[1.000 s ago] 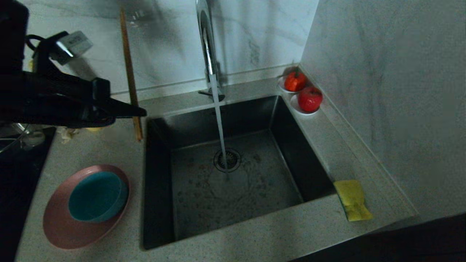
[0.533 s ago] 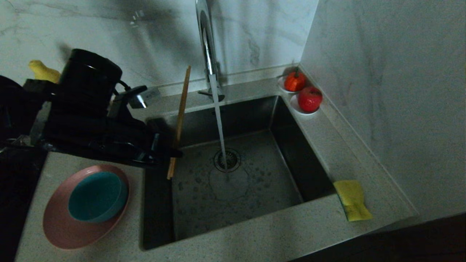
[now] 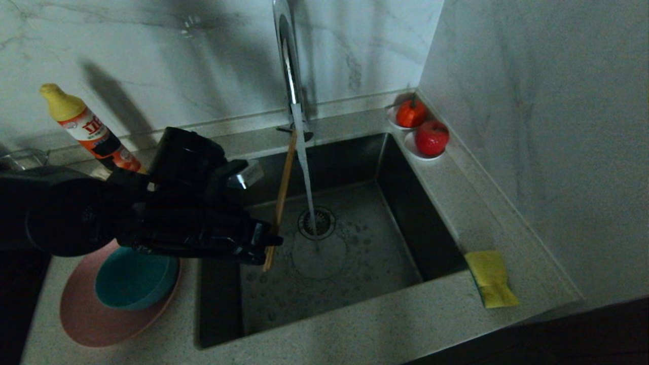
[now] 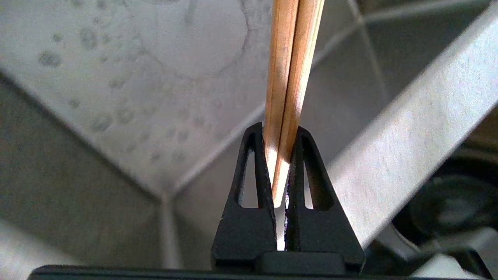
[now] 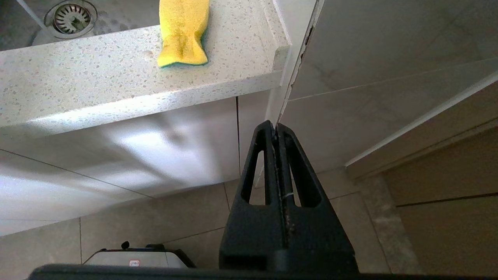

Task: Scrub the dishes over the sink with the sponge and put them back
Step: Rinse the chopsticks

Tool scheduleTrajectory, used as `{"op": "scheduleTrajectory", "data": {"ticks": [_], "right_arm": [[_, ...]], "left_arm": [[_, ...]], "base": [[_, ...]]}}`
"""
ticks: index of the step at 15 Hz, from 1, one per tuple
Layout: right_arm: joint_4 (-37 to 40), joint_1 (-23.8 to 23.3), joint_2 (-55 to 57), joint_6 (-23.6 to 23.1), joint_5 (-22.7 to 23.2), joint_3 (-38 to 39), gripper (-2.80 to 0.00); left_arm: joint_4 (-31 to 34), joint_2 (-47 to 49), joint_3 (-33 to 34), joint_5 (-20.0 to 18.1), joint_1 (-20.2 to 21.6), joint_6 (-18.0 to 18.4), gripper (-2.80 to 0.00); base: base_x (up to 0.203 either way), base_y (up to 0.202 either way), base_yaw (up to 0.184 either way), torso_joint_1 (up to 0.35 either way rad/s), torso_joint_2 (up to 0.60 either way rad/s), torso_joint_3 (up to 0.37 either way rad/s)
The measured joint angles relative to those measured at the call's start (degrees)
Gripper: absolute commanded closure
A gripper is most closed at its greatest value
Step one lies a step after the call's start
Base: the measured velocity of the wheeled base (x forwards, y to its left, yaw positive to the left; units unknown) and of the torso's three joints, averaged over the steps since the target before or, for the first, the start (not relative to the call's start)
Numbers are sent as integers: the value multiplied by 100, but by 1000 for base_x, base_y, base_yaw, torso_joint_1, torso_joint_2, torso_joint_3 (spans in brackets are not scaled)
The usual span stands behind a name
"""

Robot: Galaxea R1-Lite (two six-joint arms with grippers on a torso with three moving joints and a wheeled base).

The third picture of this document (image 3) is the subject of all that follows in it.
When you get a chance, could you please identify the brown wooden chopstick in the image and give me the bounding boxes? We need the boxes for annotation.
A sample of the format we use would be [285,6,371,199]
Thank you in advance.
[265,129,299,272]

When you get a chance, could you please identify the yellow-capped orange dish soap bottle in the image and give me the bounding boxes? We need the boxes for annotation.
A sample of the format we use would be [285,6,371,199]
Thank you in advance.
[41,84,148,174]

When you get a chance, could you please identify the chrome kitchen faucet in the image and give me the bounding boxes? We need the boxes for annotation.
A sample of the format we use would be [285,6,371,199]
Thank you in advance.
[269,0,314,144]

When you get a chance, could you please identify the stainless steel sink basin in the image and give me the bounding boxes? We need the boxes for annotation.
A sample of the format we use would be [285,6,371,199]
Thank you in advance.
[199,133,467,348]

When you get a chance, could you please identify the yellow sponge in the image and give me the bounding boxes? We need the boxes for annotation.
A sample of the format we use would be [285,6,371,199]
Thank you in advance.
[464,250,520,310]

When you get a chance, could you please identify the round metal drain strainer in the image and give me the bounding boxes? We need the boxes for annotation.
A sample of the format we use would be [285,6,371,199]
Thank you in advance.
[298,206,337,241]

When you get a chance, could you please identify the running water stream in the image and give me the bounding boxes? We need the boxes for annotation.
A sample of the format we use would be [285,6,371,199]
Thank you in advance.
[292,104,322,239]

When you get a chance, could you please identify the teal bowl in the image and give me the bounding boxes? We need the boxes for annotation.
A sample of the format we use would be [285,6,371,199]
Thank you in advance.
[95,247,180,311]

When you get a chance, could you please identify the pink plate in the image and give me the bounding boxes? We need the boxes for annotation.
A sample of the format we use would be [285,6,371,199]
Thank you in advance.
[60,241,182,348]

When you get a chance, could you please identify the small white dish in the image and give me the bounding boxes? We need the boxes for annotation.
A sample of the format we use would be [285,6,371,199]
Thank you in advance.
[404,131,446,162]
[387,104,429,132]

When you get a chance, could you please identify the clear glass pot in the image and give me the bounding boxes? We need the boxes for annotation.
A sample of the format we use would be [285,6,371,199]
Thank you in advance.
[0,148,50,172]

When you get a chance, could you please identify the orange-red tomato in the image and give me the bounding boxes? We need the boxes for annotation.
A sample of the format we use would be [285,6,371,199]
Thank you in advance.
[395,96,427,128]

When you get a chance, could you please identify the red apple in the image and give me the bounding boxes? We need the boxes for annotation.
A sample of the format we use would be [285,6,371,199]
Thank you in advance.
[415,121,450,157]

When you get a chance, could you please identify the black cooktop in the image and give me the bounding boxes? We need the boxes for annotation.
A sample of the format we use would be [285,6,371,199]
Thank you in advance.
[0,251,52,365]

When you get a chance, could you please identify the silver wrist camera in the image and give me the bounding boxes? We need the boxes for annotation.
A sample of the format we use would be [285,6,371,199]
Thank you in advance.
[227,160,265,191]

